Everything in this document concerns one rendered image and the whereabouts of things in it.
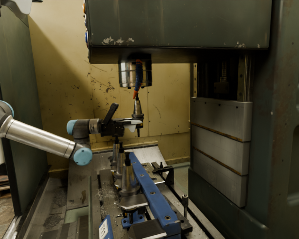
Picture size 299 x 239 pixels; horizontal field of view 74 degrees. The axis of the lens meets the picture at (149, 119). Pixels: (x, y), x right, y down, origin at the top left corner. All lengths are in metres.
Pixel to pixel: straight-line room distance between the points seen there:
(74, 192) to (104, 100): 0.84
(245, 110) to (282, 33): 0.32
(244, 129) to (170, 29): 0.55
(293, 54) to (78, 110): 1.63
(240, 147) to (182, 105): 1.26
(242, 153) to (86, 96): 1.43
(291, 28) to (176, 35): 0.45
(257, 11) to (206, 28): 0.22
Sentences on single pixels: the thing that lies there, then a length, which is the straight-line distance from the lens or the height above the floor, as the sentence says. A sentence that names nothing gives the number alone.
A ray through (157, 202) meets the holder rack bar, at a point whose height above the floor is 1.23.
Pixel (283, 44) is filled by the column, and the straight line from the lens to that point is 0.93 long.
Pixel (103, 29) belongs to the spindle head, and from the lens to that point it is 0.63.
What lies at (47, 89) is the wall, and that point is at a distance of 1.97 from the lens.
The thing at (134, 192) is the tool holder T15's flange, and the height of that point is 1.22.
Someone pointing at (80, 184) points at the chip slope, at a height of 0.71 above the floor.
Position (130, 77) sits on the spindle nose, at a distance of 0.89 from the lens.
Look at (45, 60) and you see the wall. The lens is 1.98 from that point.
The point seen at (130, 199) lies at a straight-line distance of 0.56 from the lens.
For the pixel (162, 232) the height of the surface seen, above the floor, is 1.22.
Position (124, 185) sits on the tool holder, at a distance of 0.57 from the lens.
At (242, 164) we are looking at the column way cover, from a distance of 1.03.
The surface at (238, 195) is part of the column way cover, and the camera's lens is 1.12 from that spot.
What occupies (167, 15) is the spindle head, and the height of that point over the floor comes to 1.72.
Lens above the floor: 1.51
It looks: 10 degrees down
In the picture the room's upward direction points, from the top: 2 degrees counter-clockwise
